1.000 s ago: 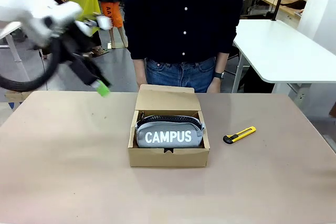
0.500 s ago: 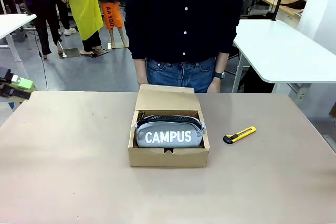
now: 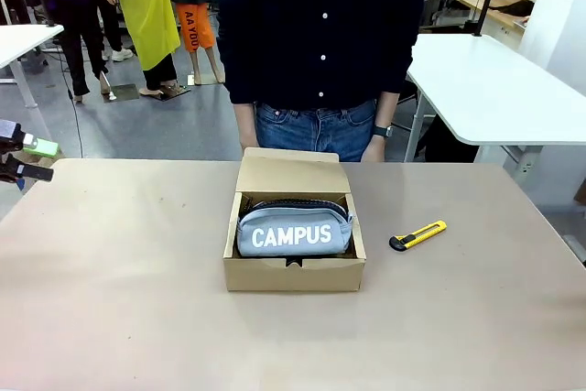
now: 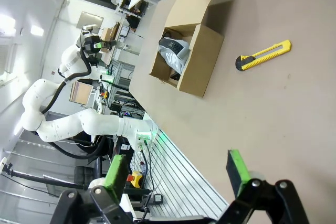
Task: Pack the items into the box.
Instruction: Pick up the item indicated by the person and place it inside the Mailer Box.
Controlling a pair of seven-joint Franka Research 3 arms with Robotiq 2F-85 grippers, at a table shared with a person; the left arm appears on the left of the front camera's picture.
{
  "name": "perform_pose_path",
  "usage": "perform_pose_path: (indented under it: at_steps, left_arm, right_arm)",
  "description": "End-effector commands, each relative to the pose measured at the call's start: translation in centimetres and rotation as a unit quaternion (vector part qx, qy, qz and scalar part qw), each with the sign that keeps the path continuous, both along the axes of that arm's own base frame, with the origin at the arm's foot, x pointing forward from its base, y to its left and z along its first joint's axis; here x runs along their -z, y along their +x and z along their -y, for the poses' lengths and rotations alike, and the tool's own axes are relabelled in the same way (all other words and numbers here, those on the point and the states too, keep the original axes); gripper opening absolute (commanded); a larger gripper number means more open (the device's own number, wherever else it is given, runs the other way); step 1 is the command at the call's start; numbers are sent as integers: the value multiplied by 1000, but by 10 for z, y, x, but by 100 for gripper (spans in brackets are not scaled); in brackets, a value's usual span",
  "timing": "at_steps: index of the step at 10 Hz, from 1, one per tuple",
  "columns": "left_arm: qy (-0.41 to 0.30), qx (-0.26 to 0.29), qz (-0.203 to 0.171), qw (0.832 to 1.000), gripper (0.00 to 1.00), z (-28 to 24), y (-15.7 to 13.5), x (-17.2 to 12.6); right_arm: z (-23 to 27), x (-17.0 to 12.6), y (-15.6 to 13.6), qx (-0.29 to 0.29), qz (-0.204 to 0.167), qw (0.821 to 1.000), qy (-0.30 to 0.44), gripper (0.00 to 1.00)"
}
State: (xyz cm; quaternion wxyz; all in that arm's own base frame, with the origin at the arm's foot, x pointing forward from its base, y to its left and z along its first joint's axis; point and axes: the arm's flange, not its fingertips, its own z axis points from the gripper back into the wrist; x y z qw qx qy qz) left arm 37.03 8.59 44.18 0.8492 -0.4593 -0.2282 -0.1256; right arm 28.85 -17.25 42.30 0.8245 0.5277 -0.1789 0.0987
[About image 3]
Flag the black chair with orange back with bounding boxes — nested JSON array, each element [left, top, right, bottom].
[[392, 78, 419, 132]]

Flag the person's right forearm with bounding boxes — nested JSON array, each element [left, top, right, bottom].
[[233, 102, 258, 148]]

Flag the black bag under table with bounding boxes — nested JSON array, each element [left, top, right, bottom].
[[424, 114, 480, 164]]

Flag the mannequin in yellow garment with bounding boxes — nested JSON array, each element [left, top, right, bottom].
[[115, 0, 182, 100]]

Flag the person's left forearm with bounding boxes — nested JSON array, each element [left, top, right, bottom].
[[373, 90, 402, 129]]

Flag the brown cardboard box with lid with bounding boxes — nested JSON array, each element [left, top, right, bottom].
[[222, 147, 367, 293]]

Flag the mannequin in black clothes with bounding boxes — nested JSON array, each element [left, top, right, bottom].
[[32, 0, 112, 104]]

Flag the mannequin in orange pants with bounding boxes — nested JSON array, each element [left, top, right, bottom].
[[170, 0, 226, 86]]

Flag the white partition panel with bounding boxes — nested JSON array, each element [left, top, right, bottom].
[[518, 0, 586, 85]]

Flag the dark square mannequin base plate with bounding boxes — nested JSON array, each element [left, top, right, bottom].
[[108, 83, 141, 103], [157, 82, 191, 102]]

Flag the white table with white leg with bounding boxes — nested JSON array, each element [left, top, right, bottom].
[[0, 23, 65, 136]]

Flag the person with white sneakers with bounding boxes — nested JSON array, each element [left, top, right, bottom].
[[97, 0, 135, 63]]

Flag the large white table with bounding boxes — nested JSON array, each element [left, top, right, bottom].
[[405, 32, 586, 181]]

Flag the person's left hand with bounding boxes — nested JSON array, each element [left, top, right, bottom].
[[361, 135, 391, 164]]

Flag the yellow black utility knife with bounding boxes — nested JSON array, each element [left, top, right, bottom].
[[388, 220, 448, 253]]

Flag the small open cardboard box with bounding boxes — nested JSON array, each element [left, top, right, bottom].
[[27, 152, 66, 168]]

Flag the person in dark shirt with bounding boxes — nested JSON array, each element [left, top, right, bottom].
[[214, 0, 430, 163]]

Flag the grey CAMPUS pencil case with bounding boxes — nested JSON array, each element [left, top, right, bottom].
[[234, 198, 356, 259]]

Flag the wooden top workbench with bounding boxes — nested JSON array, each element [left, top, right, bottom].
[[456, 0, 536, 36]]

